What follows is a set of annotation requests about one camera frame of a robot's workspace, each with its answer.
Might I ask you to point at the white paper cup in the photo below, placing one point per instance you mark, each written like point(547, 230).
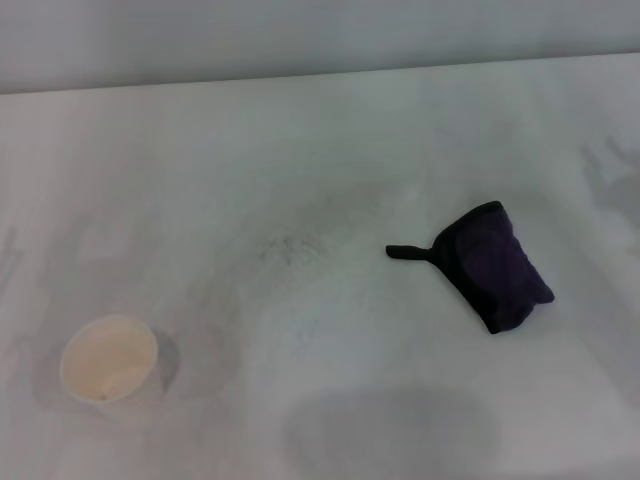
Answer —
point(107, 357)

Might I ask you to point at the purple rag with black trim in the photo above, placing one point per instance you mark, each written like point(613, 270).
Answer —
point(492, 270)

